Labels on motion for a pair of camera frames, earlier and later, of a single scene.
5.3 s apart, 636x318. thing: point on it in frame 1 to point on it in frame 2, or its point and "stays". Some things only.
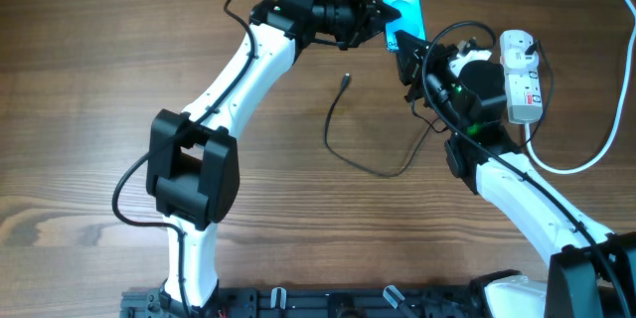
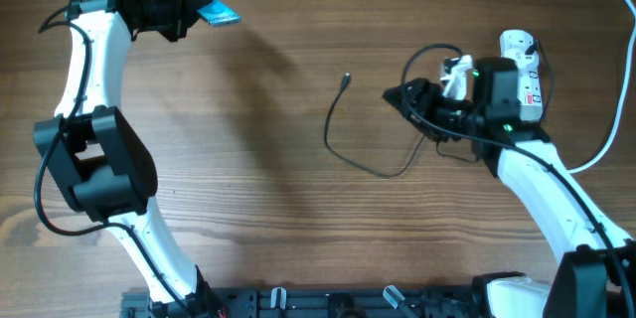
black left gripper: [368, 20] to [185, 5]
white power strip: [524, 98] stays
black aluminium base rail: [286, 302] stays
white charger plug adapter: [516, 59] stays
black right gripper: [409, 65] to [423, 87]
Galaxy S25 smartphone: [410, 21] to [216, 12]
